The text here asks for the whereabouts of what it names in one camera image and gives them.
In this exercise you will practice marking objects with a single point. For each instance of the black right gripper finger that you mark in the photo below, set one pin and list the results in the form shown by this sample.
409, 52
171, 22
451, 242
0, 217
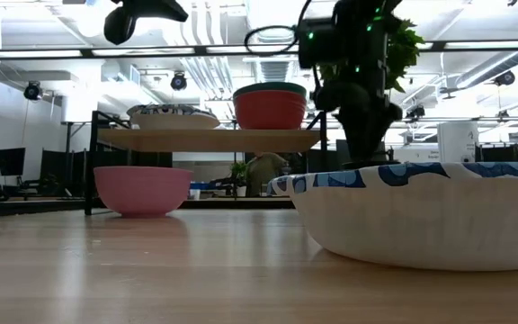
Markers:
377, 144
357, 144

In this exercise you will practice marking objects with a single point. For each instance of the orange plastic bowl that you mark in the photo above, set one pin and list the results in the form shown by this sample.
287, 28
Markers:
270, 112

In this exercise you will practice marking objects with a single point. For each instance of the teal green plastic bowl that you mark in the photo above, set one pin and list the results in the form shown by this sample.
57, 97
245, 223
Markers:
270, 86

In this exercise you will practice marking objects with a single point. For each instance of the pink plastic bowl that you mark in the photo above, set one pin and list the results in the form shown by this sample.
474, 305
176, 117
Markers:
142, 191

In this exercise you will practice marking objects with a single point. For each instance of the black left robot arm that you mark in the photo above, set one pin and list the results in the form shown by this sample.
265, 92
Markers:
124, 22

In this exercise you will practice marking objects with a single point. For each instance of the green leafy tree plant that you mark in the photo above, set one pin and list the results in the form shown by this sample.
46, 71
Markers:
405, 49

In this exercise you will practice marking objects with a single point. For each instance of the white cylinder appliance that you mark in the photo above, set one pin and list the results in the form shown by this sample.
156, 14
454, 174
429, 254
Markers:
458, 139

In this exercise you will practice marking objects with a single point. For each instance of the person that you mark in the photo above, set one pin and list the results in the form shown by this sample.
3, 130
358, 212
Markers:
263, 171

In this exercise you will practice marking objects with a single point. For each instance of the small potted plant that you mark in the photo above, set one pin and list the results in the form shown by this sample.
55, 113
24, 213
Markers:
239, 171

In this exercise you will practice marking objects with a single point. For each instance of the black computer monitor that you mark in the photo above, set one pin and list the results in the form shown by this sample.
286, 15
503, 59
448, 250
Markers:
9, 162

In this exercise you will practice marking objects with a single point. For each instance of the black ceiling camera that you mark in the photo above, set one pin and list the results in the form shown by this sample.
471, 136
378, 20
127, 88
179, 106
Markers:
505, 78
33, 91
178, 82
415, 112

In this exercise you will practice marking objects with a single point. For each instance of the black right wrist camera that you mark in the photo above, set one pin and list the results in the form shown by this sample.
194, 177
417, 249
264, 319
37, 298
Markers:
316, 45

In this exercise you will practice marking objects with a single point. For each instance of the wooden shelf with black frame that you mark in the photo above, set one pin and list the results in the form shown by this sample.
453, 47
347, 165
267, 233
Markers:
205, 140

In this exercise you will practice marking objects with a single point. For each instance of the black horizontal frame bar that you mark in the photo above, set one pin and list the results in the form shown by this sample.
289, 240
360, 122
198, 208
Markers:
86, 53

